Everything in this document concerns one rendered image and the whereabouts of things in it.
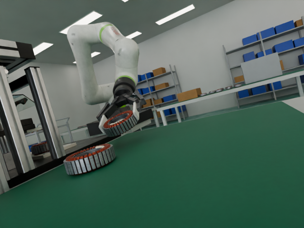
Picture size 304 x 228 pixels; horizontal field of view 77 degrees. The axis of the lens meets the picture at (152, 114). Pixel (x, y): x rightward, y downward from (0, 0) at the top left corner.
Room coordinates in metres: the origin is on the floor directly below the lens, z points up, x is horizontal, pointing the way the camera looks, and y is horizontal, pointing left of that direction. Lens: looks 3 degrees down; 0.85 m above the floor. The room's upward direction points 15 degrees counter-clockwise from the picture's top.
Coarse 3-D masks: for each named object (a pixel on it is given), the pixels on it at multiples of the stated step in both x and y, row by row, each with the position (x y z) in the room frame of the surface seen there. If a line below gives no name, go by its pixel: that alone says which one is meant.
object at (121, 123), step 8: (128, 112) 0.61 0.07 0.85; (112, 120) 0.62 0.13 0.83; (120, 120) 0.57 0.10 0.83; (128, 120) 0.56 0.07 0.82; (136, 120) 0.59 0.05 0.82; (104, 128) 0.57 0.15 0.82; (112, 128) 0.55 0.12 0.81; (120, 128) 0.55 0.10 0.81; (128, 128) 0.57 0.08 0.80; (112, 136) 0.57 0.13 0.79
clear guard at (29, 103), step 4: (16, 96) 0.94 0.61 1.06; (20, 96) 0.95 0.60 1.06; (24, 96) 0.95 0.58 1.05; (16, 100) 0.99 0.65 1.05; (20, 100) 0.98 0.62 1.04; (24, 100) 0.98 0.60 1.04; (28, 100) 0.97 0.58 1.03; (32, 100) 0.98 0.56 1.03; (16, 104) 1.01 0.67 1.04; (20, 104) 1.01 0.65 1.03; (24, 104) 1.01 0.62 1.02; (28, 104) 1.00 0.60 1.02; (32, 104) 1.00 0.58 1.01; (16, 108) 1.04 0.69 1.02; (20, 108) 1.04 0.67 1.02; (24, 108) 1.03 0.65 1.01
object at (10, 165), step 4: (8, 152) 0.62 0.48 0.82; (4, 156) 0.60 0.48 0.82; (8, 156) 0.61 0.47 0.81; (4, 160) 0.60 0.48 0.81; (8, 160) 0.60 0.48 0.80; (12, 160) 0.61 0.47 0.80; (8, 164) 0.60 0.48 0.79; (12, 164) 0.61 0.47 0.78; (8, 168) 0.60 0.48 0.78; (12, 168) 0.61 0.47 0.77
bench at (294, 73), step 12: (288, 72) 3.03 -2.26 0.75; (300, 72) 2.34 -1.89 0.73; (252, 84) 2.58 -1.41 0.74; (264, 84) 2.52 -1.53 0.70; (300, 84) 3.01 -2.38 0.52; (204, 96) 2.87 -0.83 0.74; (216, 96) 2.80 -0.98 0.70; (300, 96) 3.02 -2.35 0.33; (168, 108) 3.14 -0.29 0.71; (180, 120) 3.93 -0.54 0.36
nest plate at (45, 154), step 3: (66, 144) 0.81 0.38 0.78; (69, 144) 0.78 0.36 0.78; (72, 144) 0.78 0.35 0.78; (75, 144) 0.79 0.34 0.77; (66, 147) 0.75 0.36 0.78; (69, 147) 0.76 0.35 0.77; (42, 153) 0.72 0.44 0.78; (45, 153) 0.69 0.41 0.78; (48, 153) 0.68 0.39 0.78; (33, 156) 0.71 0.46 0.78; (36, 156) 0.68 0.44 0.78; (39, 156) 0.67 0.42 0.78; (42, 156) 0.66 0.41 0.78; (45, 156) 0.67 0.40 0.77; (48, 156) 0.68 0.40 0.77; (33, 159) 0.69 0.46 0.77; (36, 159) 0.68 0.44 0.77
